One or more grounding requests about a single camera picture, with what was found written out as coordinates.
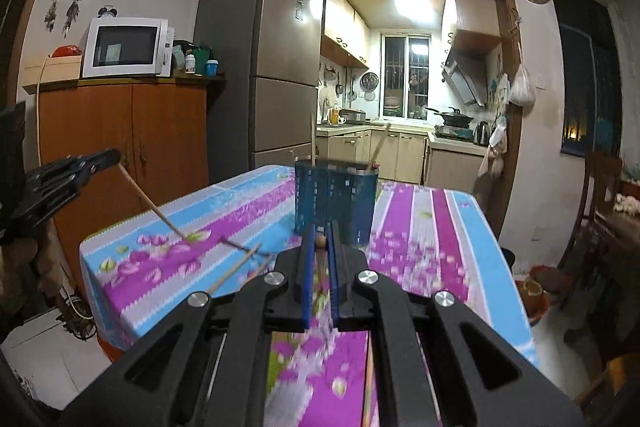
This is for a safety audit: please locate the black wok on stove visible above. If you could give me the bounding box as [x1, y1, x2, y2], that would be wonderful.
[427, 107, 473, 129]

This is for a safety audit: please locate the white hanging plastic bag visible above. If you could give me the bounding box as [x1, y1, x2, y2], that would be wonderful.
[509, 63, 536, 107]

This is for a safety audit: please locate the steel range hood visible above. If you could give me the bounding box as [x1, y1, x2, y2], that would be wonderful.
[442, 48, 487, 107]

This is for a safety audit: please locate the cardboard box on cabinet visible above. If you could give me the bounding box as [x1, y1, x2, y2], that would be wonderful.
[20, 55, 82, 89]

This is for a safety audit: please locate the grey tall refrigerator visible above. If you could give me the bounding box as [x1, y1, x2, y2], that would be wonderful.
[193, 0, 323, 182]

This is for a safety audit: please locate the kitchen window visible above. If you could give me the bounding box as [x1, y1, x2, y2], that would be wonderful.
[382, 35, 431, 120]

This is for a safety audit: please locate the white microwave oven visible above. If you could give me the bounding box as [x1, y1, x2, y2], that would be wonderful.
[81, 17, 175, 78]

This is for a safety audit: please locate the steel electric kettle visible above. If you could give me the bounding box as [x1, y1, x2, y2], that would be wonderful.
[474, 121, 491, 147]

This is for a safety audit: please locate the dark wooden chair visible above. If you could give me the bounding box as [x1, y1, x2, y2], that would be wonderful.
[559, 152, 639, 358]

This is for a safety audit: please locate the blue perforated utensil holder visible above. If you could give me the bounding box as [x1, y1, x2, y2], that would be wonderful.
[294, 156, 378, 247]

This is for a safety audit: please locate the floral purple blue tablecloth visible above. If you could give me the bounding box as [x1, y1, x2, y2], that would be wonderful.
[79, 163, 539, 427]

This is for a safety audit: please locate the orange wooden cabinet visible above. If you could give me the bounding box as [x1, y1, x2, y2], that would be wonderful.
[27, 78, 224, 280]

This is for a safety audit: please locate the wooden chopstick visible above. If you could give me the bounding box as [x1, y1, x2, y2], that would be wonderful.
[367, 122, 392, 170]
[314, 232, 329, 296]
[310, 113, 317, 167]
[117, 162, 188, 241]
[361, 335, 375, 427]
[207, 243, 262, 297]
[244, 255, 277, 284]

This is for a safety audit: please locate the red plastic basin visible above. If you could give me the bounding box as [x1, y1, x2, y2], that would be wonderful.
[515, 279, 549, 327]

